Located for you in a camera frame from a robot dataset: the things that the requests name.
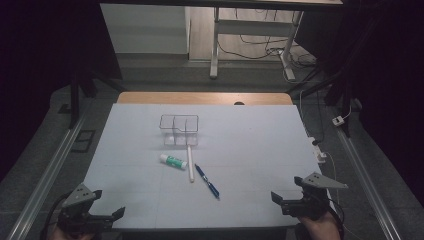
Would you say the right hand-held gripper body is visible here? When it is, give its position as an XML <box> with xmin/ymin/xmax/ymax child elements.
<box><xmin>281</xmin><ymin>171</ymin><xmax>349</xmax><ymax>221</ymax></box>

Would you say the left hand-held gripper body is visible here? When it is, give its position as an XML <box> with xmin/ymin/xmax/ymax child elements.
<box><xmin>57</xmin><ymin>183</ymin><xmax>113</xmax><ymax>234</ymax></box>

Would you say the blue pen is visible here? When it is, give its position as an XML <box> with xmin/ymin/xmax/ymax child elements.
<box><xmin>194</xmin><ymin>163</ymin><xmax>221</xmax><ymax>201</ymax></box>

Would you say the clear plastic organizer box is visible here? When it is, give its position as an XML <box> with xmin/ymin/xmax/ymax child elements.
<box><xmin>158</xmin><ymin>114</ymin><xmax>200</xmax><ymax>148</ymax></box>

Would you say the person's left hand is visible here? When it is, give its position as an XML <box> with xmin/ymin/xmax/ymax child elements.
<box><xmin>48</xmin><ymin>229</ymin><xmax>96</xmax><ymax>240</ymax></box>

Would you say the person's right hand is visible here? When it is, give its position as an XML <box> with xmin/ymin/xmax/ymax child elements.
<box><xmin>298</xmin><ymin>213</ymin><xmax>341</xmax><ymax>240</ymax></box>

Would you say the white power strip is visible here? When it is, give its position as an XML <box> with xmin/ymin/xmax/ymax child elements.
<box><xmin>308</xmin><ymin>136</ymin><xmax>328</xmax><ymax>164</ymax></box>

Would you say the black metal stand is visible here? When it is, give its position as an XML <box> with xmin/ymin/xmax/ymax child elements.
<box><xmin>68</xmin><ymin>71</ymin><xmax>128</xmax><ymax>130</ymax></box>
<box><xmin>289</xmin><ymin>64</ymin><xmax>355</xmax><ymax>138</ymax></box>

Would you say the dark curtain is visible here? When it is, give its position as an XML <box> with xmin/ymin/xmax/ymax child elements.
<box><xmin>295</xmin><ymin>0</ymin><xmax>424</xmax><ymax>208</ymax></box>
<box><xmin>0</xmin><ymin>0</ymin><xmax>124</xmax><ymax>183</ymax></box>

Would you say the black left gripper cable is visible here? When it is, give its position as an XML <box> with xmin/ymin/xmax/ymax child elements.
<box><xmin>39</xmin><ymin>190</ymin><xmax>74</xmax><ymax>240</ymax></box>

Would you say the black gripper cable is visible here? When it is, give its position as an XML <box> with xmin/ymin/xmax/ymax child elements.
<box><xmin>39</xmin><ymin>190</ymin><xmax>74</xmax><ymax>240</ymax></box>
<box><xmin>328</xmin><ymin>198</ymin><xmax>347</xmax><ymax>240</ymax></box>

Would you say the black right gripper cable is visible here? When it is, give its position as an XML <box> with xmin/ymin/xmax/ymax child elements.
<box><xmin>328</xmin><ymin>198</ymin><xmax>347</xmax><ymax>240</ymax></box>

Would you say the thin white cable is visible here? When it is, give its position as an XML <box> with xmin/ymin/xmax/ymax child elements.
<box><xmin>325</xmin><ymin>151</ymin><xmax>342</xmax><ymax>204</ymax></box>

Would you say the aluminium rail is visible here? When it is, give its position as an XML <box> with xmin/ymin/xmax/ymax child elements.
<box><xmin>336</xmin><ymin>129</ymin><xmax>403</xmax><ymax>240</ymax></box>
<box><xmin>6</xmin><ymin>99</ymin><xmax>92</xmax><ymax>240</ymax></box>

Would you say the black cable under desk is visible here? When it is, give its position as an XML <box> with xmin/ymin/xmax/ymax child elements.
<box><xmin>218</xmin><ymin>8</ymin><xmax>291</xmax><ymax>62</ymax></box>

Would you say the white desk frame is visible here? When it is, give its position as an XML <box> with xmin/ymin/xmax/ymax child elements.
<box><xmin>209</xmin><ymin>6</ymin><xmax>305</xmax><ymax>82</ymax></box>

